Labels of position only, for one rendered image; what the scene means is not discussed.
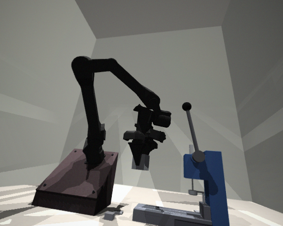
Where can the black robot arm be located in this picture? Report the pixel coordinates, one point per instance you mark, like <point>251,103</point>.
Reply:
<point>84,68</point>

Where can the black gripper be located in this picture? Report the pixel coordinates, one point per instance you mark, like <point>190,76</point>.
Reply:
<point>140,144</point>

